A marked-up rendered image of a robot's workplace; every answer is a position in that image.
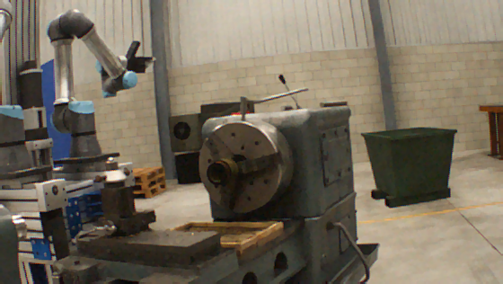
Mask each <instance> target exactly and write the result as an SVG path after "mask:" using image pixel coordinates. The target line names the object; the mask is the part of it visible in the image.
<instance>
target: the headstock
mask: <svg viewBox="0 0 503 284"><path fill-rule="evenodd" d="M350 117H351V111H350V108H349V107H348V106H346V105H342V106H334V107H326V108H317V107H315V109H313V108H305V109H299V110H291V111H267V113H265V112H259V114H250V115H245V120H262V121H265V122H268V123H270V124H272V126H273V127H275V128H276V129H278V130H279V131H281V132H282V133H283V135H284V137H285V138H286V140H287V142H288V144H289V145H290V147H291V151H292V154H293V159H295V165H294V171H293V177H292V181H291V183H290V184H289V187H288V189H287V191H286V192H285V194H283V195H282V196H281V197H280V198H278V199H277V201H275V202H273V203H270V204H269V205H267V206H265V207H263V208H260V209H256V210H254V211H251V212H235V211H234V210H233V209H228V208H223V207H221V206H220V205H219V204H216V202H215V201H214V200H213V199H212V198H211V197H210V195H209V203H210V213H211V217H212V218H313V217H318V216H320V215H321V214H323V213H324V212H325V209H327V208H328V207H329V206H332V205H333V204H334V203H335V202H337V201H338V200H341V199H342V198H344V197H345V196H347V195H349V194H350V193H351V192H352V191H354V180H353V171H354V169H353V160H352V149H351V139H350V128H349V118H350ZM238 120H242V115H241V116H232V117H223V118H213V119H208V120H207V121H206V122H205V124H204V126H203V128H202V137H203V143H204V142H205V140H206V138H210V137H211V135H212V134H213V133H214V129H216V128H218V127H219V126H221V125H225V123H227V122H231V121H238ZM300 145H301V146H300ZM299 178H300V179H299ZM292 185H293V186H292ZM289 194H290V195H289ZM283 198H284V199H283ZM308 200H309V201H308ZM271 208H272V209H271ZM268 213H269V214H268ZM232 214H233V215H232Z"/></svg>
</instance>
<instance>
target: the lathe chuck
mask: <svg viewBox="0 0 503 284"><path fill-rule="evenodd" d="M214 132H215V133H216V134H217V137H218V138H219V139H220V140H221V141H222V142H224V144H225V145H226V146H227V148H228V149H229V151H230V152H231V153H232V154H233V155H238V157H237V158H236V160H235V161H234V162H235V163H238V162H239V158H240V156H241V155H243V156H244V157H245V158H247V160H250V158H254V157H259V156H263V155H270V154H274V153H277V152H279V156H280V161H282V164H276V165H272V166H270V167H265V168H260V169H256V170H253V172H250V174H249V176H248V177H247V176H244V175H243V174H238V176H241V177H243V178H244V180H241V181H240V185H239V189H238V192H237V196H236V202H235V205H234V211H235V212H251V211H254V210H256V209H260V208H263V207H265V206H267V205H269V204H270V203H273V202H274V201H275V200H276V199H277V198H278V197H279V196H280V194H281V193H282V192H284V190H285V189H286V187H287V183H288V180H289V176H290V158H289V153H288V151H287V146H286V144H285V142H284V141H283V139H282V138H281V136H280V135H279V134H278V133H277V132H276V131H275V130H274V129H272V128H271V127H268V126H267V124H265V123H263V122H260V121H256V120H248V121H240V120H238V121H231V122H227V123H225V125H221V126H219V127H218V128H216V129H214ZM206 141H207V138H206V140H205V142H206ZM205 142H204V143H205ZM204 143H203V146H202V148H201V151H200V156H199V172H200V178H201V181H202V183H203V185H204V187H205V190H207V192H208V194H209V195H210V197H211V198H212V199H213V200H214V201H215V202H216V204H219V205H220V200H221V196H222V194H220V192H219V190H221V188H219V187H217V185H215V184H213V183H212V182H210V180H209V179H208V178H207V167H208V166H210V165H211V164H212V163H213V162H212V161H213V159H214V158H213V157H212V156H211V155H210V153H211V151H210V150H208V149H207V147H206V146H205V144H204ZM281 187H282V189H281V191H280V193H279V194H278V195H277V193H278V191H279V189H280V188H281ZM220 206H221V205H220ZM221 207H223V206H221ZM223 208H225V207H223Z"/></svg>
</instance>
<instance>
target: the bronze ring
mask: <svg viewBox="0 0 503 284"><path fill-rule="evenodd" d="M238 174H239V170H238V166H237V164H236V163H235V162H234V161H233V160H231V158H229V157H220V158H218V159H217V161H215V162H214V163H212V164H211V165H210V166H208V167H207V178H208V179H209V180H210V182H212V183H213V184H215V185H219V186H229V185H232V183H233V182H235V181H236V180H237V178H238Z"/></svg>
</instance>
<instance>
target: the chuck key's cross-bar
mask: <svg viewBox="0 0 503 284"><path fill-rule="evenodd" d="M307 90H309V88H308V87H305V88H302V89H297V90H294V91H291V92H287V93H281V94H277V95H273V96H270V97H266V98H262V99H260V100H259V101H247V104H257V103H262V102H268V101H272V99H275V100H276V98H279V97H282V96H287V95H290V94H293V93H300V92H303V91H307ZM215 104H241V101H215Z"/></svg>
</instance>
